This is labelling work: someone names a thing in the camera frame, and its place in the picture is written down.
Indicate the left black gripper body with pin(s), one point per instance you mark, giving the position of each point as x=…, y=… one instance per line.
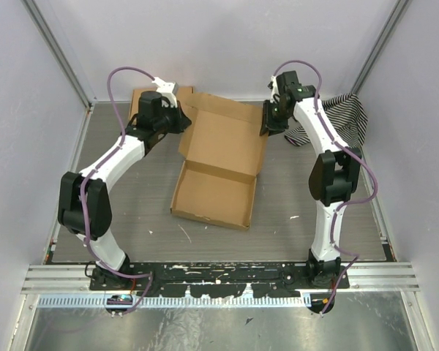
x=168, y=122

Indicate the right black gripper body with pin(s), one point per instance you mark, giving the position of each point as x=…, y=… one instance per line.
x=276, y=118

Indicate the cardboard box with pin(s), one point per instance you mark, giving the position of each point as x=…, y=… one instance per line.
x=182, y=93
x=223, y=152

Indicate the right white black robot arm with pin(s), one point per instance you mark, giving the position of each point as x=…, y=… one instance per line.
x=333, y=179

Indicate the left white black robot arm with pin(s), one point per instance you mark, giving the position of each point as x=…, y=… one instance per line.
x=84, y=197

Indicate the folded closed cardboard box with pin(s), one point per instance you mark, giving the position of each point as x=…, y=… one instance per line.
x=182, y=93

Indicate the black white striped cloth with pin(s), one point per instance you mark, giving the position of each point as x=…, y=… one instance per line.
x=347, y=120

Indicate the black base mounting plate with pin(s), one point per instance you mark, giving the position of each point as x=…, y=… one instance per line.
x=220, y=280

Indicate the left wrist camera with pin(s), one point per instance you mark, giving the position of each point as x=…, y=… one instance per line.
x=168, y=91

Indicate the right aluminium corner post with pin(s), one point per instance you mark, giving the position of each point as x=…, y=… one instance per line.
x=389, y=27

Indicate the aluminium corner post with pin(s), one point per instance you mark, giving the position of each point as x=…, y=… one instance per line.
x=389, y=27
x=51, y=41

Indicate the left aluminium corner post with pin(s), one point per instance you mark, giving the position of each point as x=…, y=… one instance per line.
x=51, y=41

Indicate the aluminium front rail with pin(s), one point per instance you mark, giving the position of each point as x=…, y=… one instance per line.
x=363, y=276

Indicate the white slotted cable duct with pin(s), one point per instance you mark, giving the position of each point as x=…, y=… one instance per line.
x=124, y=302

